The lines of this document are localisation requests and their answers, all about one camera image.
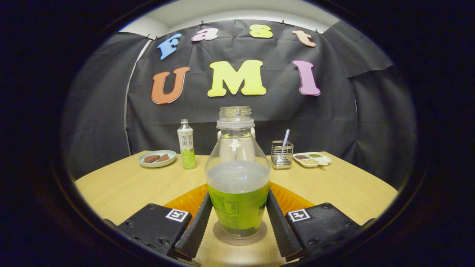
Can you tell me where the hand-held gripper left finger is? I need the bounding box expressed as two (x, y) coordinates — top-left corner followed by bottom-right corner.
(117, 184), (214, 260)

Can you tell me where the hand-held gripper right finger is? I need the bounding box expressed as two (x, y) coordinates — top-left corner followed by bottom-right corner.
(265, 182), (363, 258)

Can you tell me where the round brown coaster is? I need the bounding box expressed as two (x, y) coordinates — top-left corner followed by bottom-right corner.
(213, 221), (268, 246)

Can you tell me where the clear juice bottle green label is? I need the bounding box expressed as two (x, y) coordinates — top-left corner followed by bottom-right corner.
(204, 106), (272, 239)

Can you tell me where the tall white green drink bottle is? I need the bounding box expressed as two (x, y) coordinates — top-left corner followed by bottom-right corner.
(177, 119), (197, 170)

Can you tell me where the wooden table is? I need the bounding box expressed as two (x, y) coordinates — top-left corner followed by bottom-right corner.
(74, 150), (398, 267)

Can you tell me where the pale green plate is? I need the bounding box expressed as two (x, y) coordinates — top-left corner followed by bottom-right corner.
(138, 150), (177, 168)

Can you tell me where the white divided dish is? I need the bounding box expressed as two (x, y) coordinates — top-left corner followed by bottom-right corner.
(292, 152), (332, 168)

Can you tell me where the white toaster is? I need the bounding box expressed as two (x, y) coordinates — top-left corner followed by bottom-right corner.
(217, 127), (256, 141)

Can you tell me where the metal wire utensil holder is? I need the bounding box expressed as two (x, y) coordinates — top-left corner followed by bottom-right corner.
(271, 140), (294, 169)

